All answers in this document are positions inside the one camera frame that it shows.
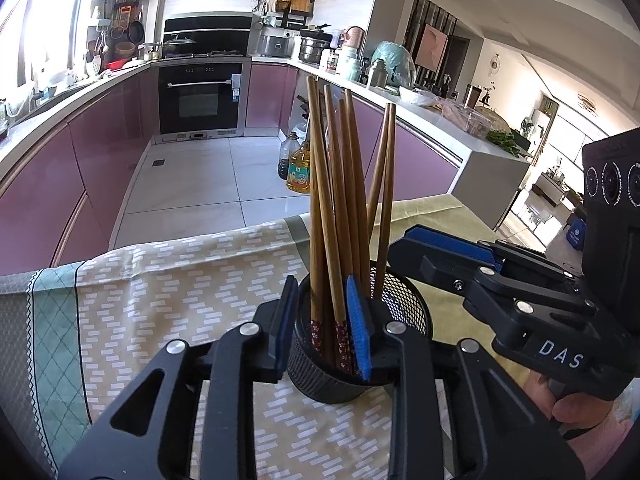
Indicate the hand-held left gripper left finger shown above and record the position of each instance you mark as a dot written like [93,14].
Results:
[285,330]

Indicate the dark pot with lid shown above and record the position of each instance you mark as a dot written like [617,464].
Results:
[179,45]

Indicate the black mesh pen holder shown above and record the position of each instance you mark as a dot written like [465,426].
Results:
[320,385]

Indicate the framed wall picture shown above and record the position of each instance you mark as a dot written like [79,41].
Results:
[432,46]

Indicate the dark liquid plastic bottle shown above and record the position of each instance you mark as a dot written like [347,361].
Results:
[285,160]

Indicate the steel thermos flask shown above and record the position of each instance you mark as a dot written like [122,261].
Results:
[378,74]

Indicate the black range hood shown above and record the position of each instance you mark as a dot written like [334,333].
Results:
[207,32]

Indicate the white bowl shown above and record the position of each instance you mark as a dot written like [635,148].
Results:
[417,96]

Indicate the yellow cooking oil bottle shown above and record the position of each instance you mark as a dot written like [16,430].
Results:
[298,172]

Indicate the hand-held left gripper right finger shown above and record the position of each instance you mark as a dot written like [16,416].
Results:
[360,335]

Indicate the pink kettle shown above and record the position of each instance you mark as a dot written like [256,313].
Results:
[355,37]

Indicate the black built-in oven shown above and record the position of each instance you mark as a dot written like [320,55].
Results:
[200,100]

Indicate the teal plastic-covered appliance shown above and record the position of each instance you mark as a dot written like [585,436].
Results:
[397,62]

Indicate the printed patchwork tablecloth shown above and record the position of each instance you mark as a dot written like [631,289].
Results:
[175,285]

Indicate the black countertop storage rack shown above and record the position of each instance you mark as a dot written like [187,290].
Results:
[285,17]

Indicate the clear plastic container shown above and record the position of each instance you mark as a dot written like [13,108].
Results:
[467,119]

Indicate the wall clock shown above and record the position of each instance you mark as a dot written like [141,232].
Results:
[496,65]

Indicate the pink base cabinet run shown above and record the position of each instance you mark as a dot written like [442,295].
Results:
[75,170]
[420,165]

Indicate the person's right forearm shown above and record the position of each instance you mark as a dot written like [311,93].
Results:
[607,447]

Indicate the white living room cabinet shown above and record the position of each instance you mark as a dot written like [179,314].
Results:
[547,187]

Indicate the green vegetables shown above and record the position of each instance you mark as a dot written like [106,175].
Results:
[505,142]

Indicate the steel stockpot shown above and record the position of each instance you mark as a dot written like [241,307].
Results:
[315,50]

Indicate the person's right hand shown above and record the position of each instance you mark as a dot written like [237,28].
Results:
[585,415]

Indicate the large kitchen window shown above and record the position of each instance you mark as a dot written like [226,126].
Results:
[45,15]

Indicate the hanging pans and utensils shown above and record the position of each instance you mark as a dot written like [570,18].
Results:
[125,32]

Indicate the wooden cutting board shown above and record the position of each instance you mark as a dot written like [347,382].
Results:
[301,1]

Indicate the blue bin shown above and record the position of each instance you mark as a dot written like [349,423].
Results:
[576,232]

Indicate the floral-tipped wooden chopstick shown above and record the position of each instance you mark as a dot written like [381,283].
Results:
[347,170]
[386,210]
[359,200]
[336,160]
[315,270]
[325,220]
[379,170]

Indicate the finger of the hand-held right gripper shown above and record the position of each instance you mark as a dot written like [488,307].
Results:
[450,245]
[430,270]

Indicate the silver rice cooker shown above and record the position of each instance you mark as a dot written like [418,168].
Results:
[274,44]

